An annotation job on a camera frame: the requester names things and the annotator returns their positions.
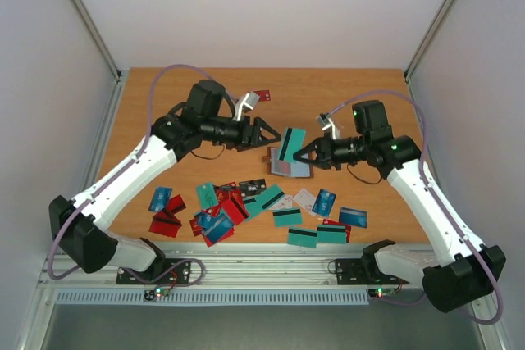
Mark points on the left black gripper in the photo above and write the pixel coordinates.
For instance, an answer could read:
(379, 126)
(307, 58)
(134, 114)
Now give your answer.
(244, 140)

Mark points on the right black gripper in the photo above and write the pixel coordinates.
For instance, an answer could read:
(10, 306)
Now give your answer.
(326, 153)

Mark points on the brown leather card holder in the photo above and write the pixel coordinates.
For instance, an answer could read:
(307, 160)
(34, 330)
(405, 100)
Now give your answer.
(299, 169)

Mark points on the teal card black stripe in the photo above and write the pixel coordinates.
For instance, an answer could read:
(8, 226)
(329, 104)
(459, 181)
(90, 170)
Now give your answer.
(287, 217)
(302, 237)
(255, 205)
(291, 142)

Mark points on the red vip card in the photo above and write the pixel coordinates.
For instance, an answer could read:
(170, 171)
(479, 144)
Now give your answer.
(281, 168)

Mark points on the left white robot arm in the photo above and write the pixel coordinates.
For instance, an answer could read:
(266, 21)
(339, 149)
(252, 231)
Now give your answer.
(80, 225)

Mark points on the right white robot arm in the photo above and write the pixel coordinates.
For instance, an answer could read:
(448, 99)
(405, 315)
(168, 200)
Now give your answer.
(462, 269)

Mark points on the lone red card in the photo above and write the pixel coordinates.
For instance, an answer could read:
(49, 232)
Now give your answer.
(263, 95)

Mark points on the white card right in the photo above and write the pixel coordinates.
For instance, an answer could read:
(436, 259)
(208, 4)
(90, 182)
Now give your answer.
(305, 200)

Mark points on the white card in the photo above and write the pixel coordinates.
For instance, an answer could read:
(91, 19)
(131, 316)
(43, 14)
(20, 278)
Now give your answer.
(305, 200)
(284, 203)

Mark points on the black vip card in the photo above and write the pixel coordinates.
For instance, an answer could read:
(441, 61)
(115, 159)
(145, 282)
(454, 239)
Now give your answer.
(249, 188)

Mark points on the white card centre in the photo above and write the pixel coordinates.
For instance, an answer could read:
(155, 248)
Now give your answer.
(284, 203)

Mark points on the red card bottom right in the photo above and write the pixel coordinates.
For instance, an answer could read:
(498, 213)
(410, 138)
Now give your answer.
(335, 223)

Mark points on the blue card far right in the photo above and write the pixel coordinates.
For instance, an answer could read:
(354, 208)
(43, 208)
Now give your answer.
(353, 217)

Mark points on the red card black stripe centre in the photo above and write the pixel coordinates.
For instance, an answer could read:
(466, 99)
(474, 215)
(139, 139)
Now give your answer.
(235, 211)

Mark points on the red card black stripe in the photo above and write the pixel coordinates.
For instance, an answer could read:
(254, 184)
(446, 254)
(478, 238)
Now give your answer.
(164, 223)
(235, 211)

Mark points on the teal card upper left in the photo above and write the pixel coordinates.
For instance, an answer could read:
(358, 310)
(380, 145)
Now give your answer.
(206, 195)

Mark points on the teal card bottom right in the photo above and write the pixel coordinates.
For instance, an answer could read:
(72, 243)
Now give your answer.
(332, 234)

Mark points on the blue card lower pile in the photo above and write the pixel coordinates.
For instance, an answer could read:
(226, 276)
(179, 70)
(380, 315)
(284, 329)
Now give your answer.
(219, 228)

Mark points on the red card upper left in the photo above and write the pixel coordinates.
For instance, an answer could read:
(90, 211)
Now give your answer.
(175, 205)

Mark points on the blue card far left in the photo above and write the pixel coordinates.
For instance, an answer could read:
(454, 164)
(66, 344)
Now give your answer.
(160, 198)

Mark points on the red card black stripe left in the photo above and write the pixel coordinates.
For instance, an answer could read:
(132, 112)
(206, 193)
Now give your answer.
(164, 223)

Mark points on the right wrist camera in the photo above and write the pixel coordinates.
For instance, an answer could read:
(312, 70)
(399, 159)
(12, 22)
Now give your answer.
(328, 126)

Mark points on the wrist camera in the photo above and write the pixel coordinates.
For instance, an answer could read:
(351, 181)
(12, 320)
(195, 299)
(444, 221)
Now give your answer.
(328, 126)
(245, 104)

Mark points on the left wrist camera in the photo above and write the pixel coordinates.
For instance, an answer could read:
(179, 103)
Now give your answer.
(245, 104)

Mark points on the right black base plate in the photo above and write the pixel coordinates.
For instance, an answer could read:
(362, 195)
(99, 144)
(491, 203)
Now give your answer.
(353, 271)

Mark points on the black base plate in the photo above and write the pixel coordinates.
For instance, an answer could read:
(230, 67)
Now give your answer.
(353, 271)
(180, 270)

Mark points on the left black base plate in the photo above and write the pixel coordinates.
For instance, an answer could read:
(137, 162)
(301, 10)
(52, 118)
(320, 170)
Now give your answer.
(180, 270)

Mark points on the slotted grey cable duct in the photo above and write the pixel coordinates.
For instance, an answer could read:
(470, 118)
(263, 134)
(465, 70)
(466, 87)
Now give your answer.
(214, 297)

